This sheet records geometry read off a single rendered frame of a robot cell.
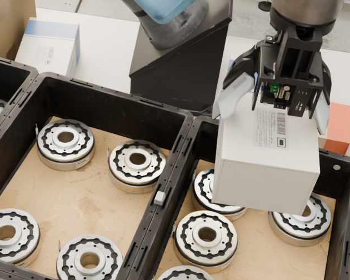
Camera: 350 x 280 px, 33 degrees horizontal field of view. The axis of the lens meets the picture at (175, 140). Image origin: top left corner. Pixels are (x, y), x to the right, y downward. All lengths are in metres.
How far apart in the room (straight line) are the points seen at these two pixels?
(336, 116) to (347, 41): 1.62
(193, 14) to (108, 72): 0.32
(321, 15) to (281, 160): 0.19
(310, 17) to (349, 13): 2.53
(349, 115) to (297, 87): 0.70
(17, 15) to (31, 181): 0.52
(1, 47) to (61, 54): 0.14
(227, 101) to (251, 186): 0.11
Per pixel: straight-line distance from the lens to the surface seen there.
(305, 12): 0.62
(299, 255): 1.02
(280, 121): 0.77
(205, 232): 0.98
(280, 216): 1.01
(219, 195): 0.76
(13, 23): 1.44
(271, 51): 0.69
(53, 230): 1.00
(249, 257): 0.99
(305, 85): 0.66
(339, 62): 1.62
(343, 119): 1.34
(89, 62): 1.49
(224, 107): 0.74
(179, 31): 1.23
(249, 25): 2.89
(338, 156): 1.04
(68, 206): 1.03
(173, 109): 1.05
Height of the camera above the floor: 1.66
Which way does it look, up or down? 47 degrees down
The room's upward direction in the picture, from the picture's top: 7 degrees clockwise
